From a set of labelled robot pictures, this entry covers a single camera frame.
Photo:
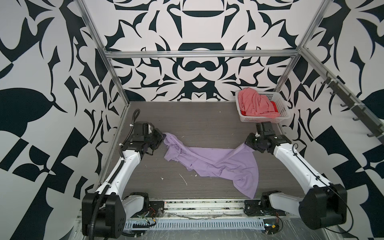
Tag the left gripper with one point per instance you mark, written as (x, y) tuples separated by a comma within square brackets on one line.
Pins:
[(159, 134)]

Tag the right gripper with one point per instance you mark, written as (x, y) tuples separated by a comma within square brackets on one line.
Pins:
[(249, 141)]

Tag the purple t-shirt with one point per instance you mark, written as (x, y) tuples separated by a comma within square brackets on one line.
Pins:
[(238, 165)]

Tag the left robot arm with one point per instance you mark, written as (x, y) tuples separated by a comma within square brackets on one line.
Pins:
[(115, 183)]

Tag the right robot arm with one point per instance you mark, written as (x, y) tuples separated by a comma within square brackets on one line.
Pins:
[(324, 204)]

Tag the white plastic laundry basket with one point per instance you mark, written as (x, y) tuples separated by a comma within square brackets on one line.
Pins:
[(272, 96)]

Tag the red t-shirt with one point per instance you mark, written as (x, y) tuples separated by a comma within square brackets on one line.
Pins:
[(273, 103)]

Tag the pink t-shirt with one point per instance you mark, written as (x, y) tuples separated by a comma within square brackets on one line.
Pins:
[(256, 105)]

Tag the small electronics board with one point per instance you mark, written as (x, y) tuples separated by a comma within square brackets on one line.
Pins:
[(273, 226)]

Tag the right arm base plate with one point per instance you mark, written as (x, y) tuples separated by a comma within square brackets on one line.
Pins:
[(261, 207)]

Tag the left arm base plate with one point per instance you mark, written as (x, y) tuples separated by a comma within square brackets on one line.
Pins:
[(156, 209)]

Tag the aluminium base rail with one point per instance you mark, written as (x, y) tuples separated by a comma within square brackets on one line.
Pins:
[(204, 207)]

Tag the aluminium frame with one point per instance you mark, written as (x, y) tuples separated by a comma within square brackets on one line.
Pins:
[(300, 52)]

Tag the white cable duct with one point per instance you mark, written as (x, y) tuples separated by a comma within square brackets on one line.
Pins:
[(205, 224)]

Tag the wall hook rail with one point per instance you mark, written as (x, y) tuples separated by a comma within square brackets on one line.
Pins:
[(351, 102)]

